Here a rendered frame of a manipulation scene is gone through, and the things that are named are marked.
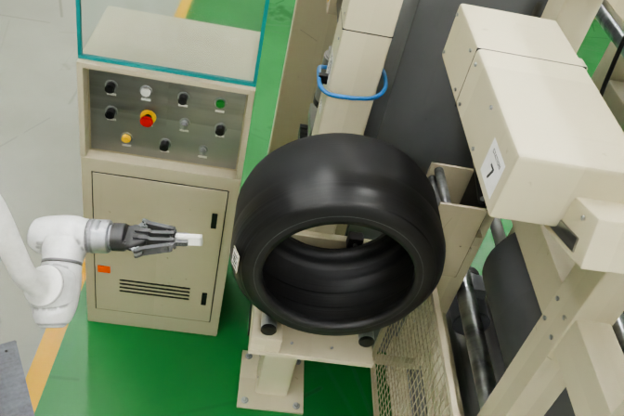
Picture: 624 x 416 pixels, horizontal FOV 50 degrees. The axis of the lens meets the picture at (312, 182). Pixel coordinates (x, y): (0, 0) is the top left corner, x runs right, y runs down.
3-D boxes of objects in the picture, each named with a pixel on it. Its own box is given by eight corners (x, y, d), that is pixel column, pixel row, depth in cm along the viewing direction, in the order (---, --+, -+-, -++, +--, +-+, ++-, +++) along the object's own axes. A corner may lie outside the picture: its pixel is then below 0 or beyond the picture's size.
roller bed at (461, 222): (405, 228, 228) (431, 162, 209) (446, 234, 229) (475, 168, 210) (411, 271, 212) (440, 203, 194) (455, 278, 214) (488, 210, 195)
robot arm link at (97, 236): (91, 211, 175) (114, 212, 176) (97, 236, 181) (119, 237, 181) (82, 235, 168) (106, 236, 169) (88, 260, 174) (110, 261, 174)
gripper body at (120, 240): (105, 238, 169) (142, 239, 170) (113, 214, 176) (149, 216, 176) (110, 258, 174) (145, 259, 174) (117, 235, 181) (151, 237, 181)
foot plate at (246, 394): (241, 351, 284) (242, 347, 283) (304, 358, 287) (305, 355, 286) (236, 407, 264) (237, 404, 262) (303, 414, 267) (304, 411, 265)
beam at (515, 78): (438, 55, 169) (458, 0, 160) (532, 71, 172) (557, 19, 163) (485, 218, 122) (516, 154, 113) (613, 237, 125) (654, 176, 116)
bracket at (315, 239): (254, 244, 215) (258, 223, 209) (373, 261, 220) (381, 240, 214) (253, 252, 213) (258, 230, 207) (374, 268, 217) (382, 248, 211)
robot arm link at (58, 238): (97, 222, 182) (91, 269, 177) (40, 219, 181) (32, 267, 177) (86, 211, 171) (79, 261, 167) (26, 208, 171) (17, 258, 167)
